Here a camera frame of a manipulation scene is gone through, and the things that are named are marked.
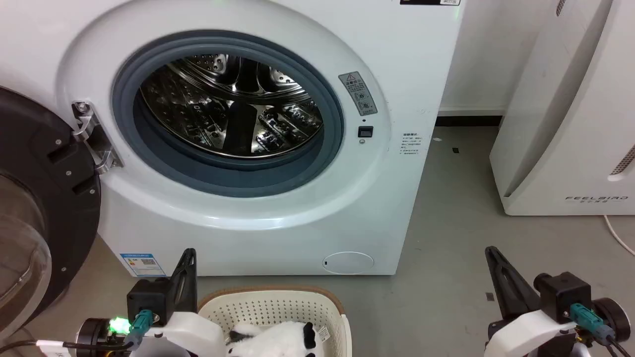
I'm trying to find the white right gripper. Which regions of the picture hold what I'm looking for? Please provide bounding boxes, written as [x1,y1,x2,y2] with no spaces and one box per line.
[484,245,578,357]

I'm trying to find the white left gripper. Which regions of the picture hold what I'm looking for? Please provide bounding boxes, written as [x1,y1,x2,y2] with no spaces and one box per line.
[130,248,225,357]

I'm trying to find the white black plush toy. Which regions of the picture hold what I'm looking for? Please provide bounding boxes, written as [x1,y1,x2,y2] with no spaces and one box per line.
[226,321,331,357]

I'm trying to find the black washing machine door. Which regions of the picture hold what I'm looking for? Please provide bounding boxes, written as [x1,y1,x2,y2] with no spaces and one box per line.
[0,86,102,342]

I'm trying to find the silver metal door hinge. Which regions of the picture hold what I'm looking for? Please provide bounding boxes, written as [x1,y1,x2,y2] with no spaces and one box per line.
[71,101,124,175]

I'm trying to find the stainless steel washer drum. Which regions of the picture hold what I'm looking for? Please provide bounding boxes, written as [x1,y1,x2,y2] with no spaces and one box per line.
[139,54,324,159]

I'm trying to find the blue energy label sticker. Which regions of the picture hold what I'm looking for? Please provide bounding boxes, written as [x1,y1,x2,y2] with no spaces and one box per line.
[120,253,167,277]

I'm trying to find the white perforated laundry basket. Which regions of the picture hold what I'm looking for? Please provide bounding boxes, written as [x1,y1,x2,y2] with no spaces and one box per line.
[197,286,353,357]

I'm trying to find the white front-load washing machine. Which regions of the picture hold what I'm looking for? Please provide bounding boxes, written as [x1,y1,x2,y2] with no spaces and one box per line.
[0,0,465,276]

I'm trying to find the grey rubber door gasket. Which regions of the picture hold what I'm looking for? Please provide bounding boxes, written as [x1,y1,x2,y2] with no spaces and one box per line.
[112,31,345,198]

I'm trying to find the round drain filter cover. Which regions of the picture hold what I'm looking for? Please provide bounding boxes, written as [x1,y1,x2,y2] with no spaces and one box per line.
[322,251,375,275]

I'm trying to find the small text label sticker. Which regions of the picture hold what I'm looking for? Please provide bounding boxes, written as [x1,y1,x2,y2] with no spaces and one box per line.
[401,132,422,157]

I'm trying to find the white air purifier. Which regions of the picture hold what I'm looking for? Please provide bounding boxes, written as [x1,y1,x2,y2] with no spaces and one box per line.
[489,0,635,217]

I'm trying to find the grey warning sticker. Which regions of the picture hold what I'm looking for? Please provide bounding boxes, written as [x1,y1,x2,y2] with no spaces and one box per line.
[338,72,378,117]

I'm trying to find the teal-plug left camera cable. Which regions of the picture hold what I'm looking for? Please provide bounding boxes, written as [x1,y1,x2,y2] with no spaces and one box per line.
[0,309,154,357]

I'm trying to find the teal-plug camera cable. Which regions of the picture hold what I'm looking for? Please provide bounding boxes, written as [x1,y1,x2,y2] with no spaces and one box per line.
[0,309,154,357]
[569,303,631,357]

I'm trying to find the teal-plug right camera cable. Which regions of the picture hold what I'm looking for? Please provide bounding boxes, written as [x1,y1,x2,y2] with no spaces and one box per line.
[569,303,631,357]

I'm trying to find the white power cable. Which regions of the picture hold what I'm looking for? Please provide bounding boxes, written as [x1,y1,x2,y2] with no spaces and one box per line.
[603,215,635,256]

